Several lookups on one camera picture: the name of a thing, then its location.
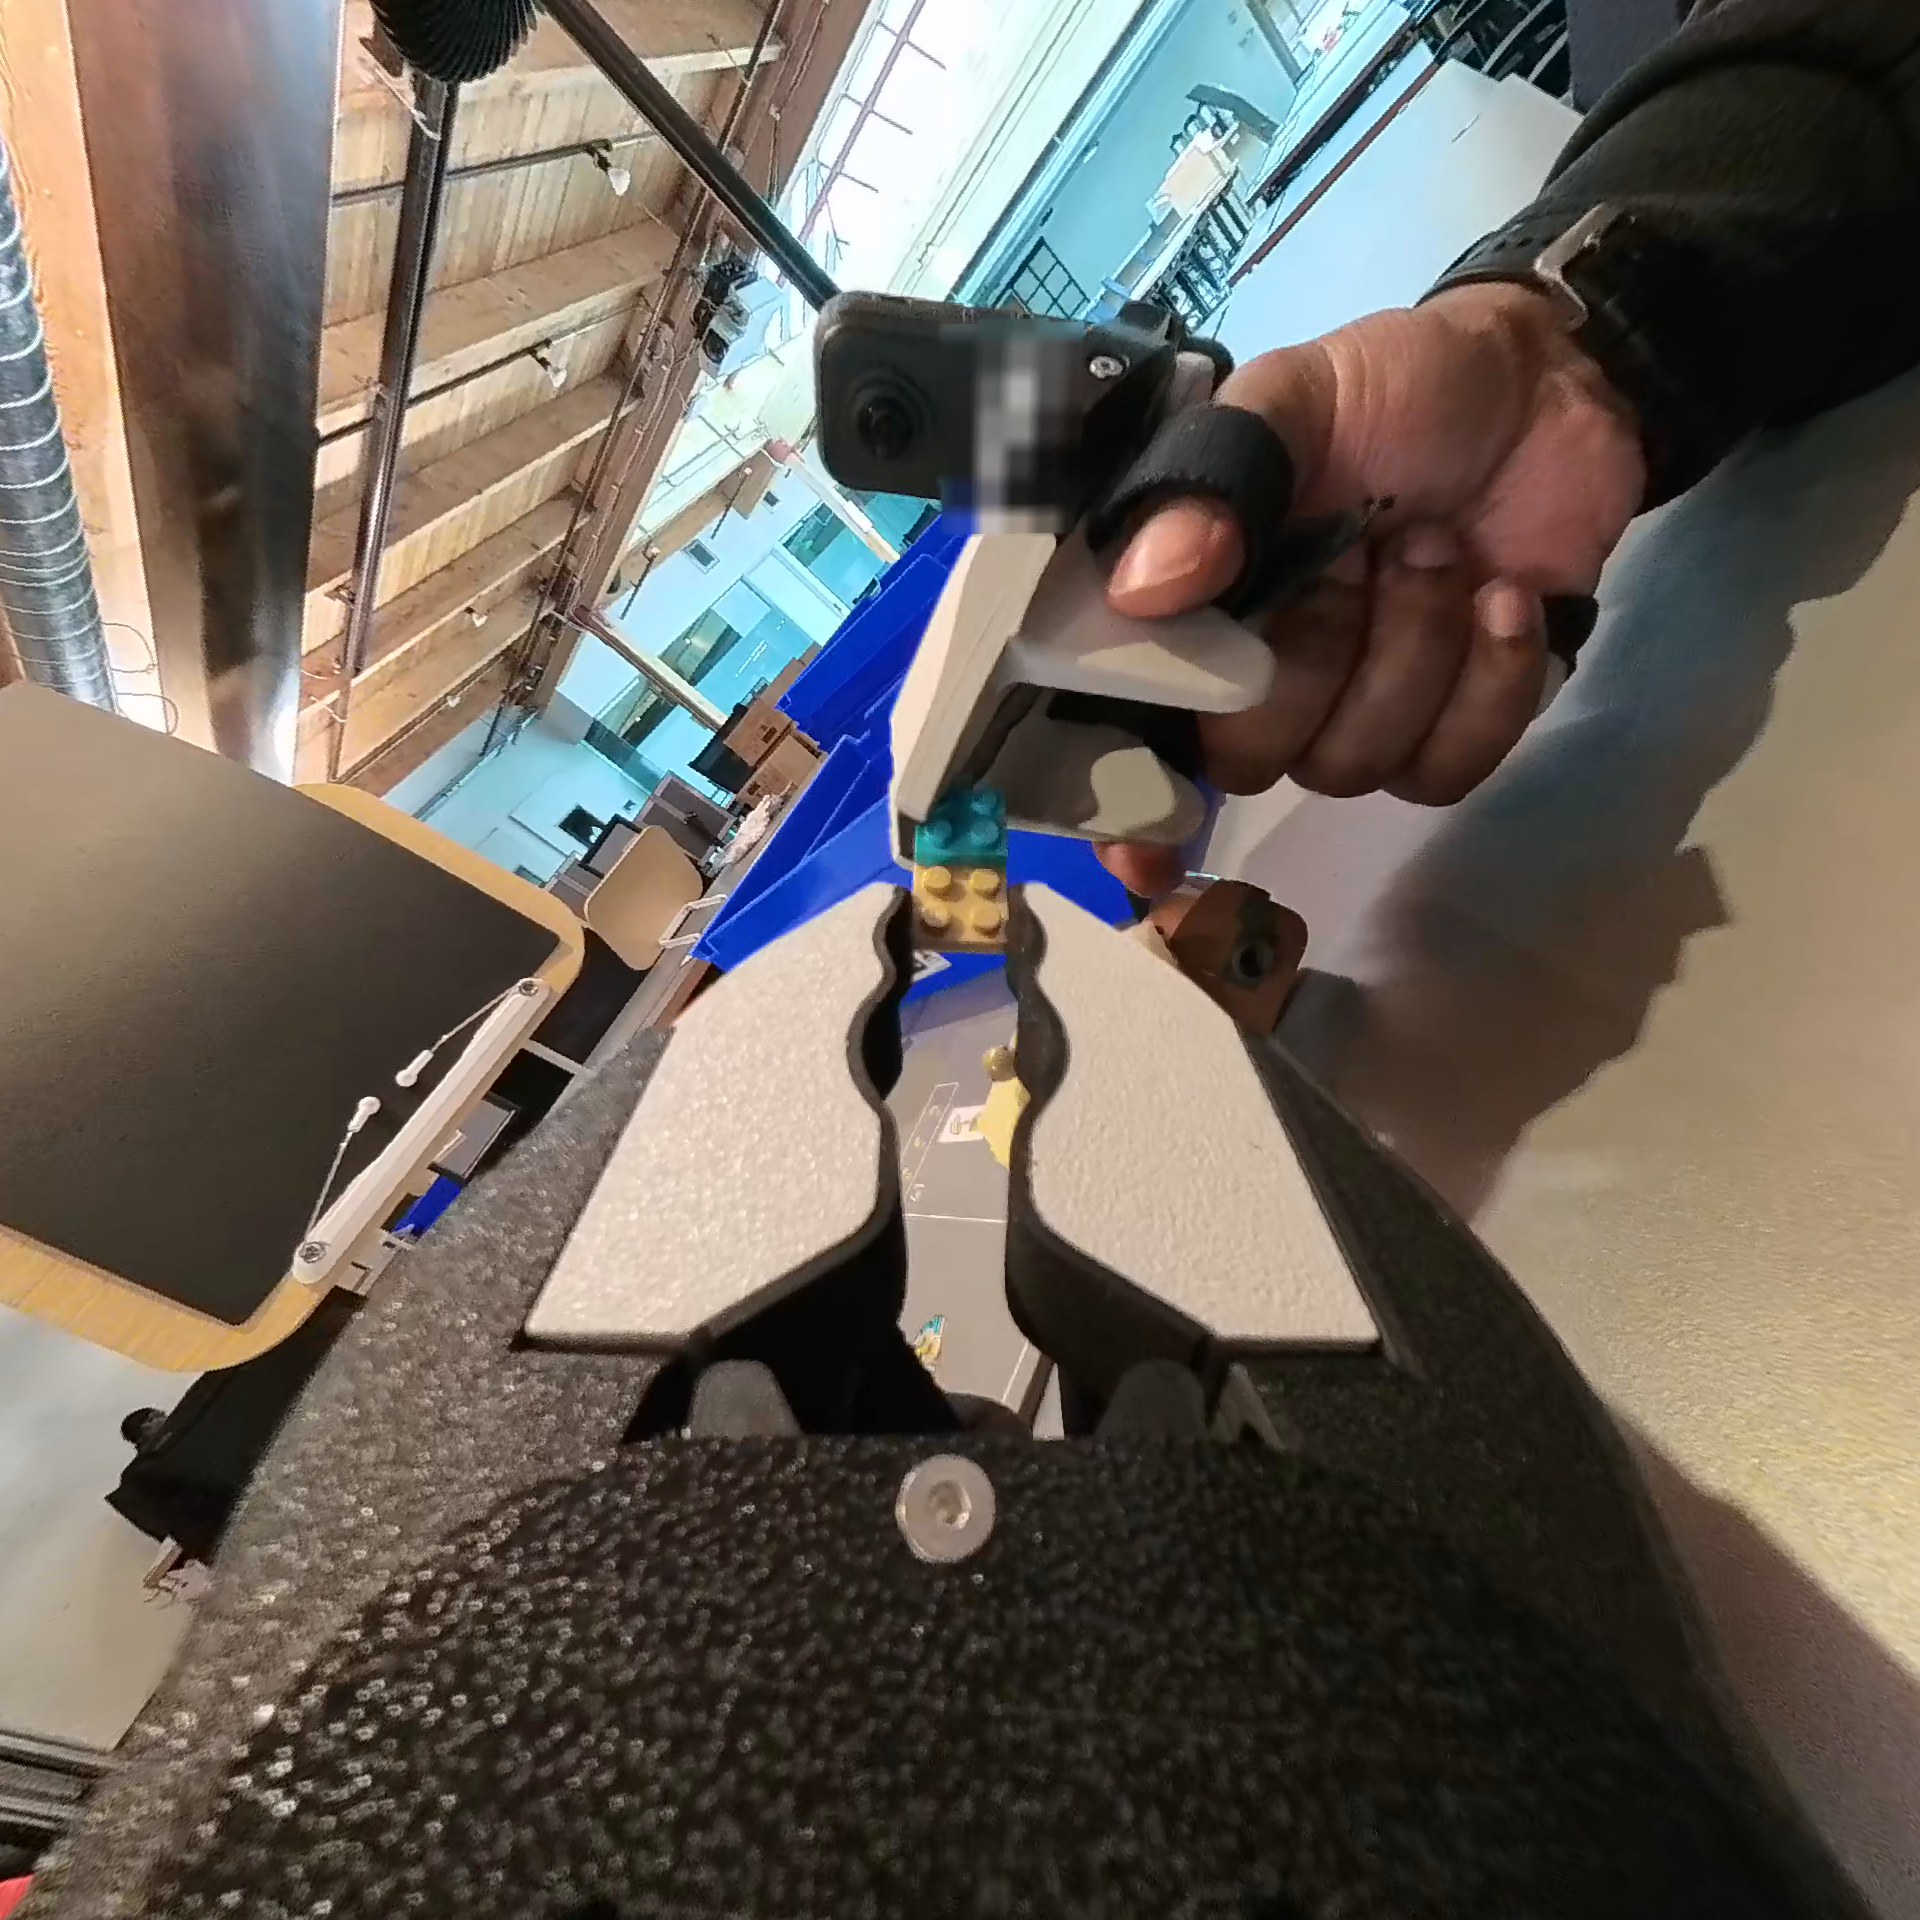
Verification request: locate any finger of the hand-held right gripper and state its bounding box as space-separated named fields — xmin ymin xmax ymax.
xmin=1006 ymin=706 xmax=1195 ymax=850
xmin=897 ymin=527 xmax=1282 ymax=830

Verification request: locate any grey instruction booklet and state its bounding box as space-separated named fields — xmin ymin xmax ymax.
xmin=887 ymin=1037 xmax=1059 ymax=1425

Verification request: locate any blue plastic bin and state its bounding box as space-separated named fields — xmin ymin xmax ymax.
xmin=772 ymin=509 xmax=977 ymax=751
xmin=695 ymin=723 xmax=1155 ymax=975

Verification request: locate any black tablet on white stand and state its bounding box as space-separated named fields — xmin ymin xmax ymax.
xmin=0 ymin=683 xmax=591 ymax=1370

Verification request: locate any tan wooden chair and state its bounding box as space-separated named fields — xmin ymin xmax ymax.
xmin=588 ymin=825 xmax=708 ymax=961

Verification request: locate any person's right hand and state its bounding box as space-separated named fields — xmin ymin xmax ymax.
xmin=1098 ymin=284 xmax=1653 ymax=907

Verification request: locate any small teal plate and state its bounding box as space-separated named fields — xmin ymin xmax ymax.
xmin=916 ymin=783 xmax=1011 ymax=867

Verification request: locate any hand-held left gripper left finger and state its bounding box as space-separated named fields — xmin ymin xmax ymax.
xmin=520 ymin=884 xmax=900 ymax=1359

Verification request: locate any silver ceiling duct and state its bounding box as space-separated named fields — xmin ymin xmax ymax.
xmin=0 ymin=154 xmax=125 ymax=723

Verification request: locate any grey desk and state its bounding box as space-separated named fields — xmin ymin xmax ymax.
xmin=1184 ymin=59 xmax=1920 ymax=1920

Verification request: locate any black pole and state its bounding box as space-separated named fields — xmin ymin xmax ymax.
xmin=363 ymin=0 xmax=849 ymax=318

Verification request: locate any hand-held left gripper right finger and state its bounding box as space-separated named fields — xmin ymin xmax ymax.
xmin=1006 ymin=887 xmax=1384 ymax=1359

